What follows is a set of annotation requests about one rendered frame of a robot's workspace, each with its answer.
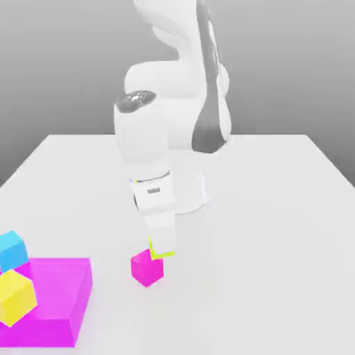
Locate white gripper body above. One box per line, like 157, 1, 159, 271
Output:
137, 207, 178, 255

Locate small lime cube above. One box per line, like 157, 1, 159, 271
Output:
147, 233, 176, 261

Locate small magenta cube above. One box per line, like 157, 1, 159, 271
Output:
130, 248, 164, 288

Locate small blue cube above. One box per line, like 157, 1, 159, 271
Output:
0, 230, 29, 274

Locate small yellow cube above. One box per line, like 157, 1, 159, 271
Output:
0, 269, 39, 329

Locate large magenta box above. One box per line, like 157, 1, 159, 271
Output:
0, 257, 93, 348

